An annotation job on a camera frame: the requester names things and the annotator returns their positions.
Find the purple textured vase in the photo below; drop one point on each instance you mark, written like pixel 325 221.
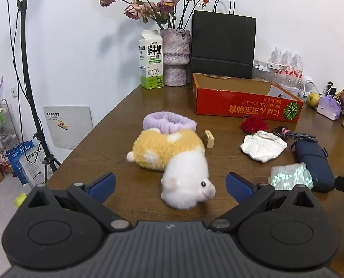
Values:
pixel 174 55

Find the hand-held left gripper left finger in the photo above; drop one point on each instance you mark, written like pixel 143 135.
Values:
pixel 103 185

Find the black paper bag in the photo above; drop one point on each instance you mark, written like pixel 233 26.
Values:
pixel 222 40

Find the yellow and white plush toy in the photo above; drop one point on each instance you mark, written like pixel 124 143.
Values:
pixel 172 150

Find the black light stand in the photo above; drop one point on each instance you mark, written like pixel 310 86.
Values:
pixel 24 49

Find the white wall panel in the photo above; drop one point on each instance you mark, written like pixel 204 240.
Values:
pixel 69 127

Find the green and white milk carton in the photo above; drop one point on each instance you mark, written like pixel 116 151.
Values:
pixel 151 60

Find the white wall socket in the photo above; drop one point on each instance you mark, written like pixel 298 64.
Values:
pixel 14 92

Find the red cardboard box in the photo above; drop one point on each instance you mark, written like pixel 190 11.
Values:
pixel 235 107

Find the yellow-green plastic object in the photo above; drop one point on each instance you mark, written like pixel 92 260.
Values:
pixel 20 199

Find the red fabric flower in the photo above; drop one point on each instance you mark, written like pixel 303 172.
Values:
pixel 254 124

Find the iridescent plastic packet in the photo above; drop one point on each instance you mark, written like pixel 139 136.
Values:
pixel 290 176

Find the white and orange carton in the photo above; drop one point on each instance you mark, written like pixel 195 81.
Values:
pixel 264 64

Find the white crumpled cloth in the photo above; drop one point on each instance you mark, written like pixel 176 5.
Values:
pixel 263 146

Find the purple fluffy headband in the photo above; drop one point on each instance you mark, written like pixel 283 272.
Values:
pixel 174 126

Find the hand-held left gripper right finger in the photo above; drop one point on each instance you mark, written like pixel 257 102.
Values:
pixel 238 188

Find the blue and white bag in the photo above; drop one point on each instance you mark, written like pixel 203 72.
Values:
pixel 34 163
pixel 15 155

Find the navy zip case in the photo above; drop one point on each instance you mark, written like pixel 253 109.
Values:
pixel 315 162

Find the black plug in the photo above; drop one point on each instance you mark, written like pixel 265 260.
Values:
pixel 330 88

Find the beige mahjong tile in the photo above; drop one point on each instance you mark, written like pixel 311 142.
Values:
pixel 209 139

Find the green apple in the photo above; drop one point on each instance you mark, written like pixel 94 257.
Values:
pixel 313 99

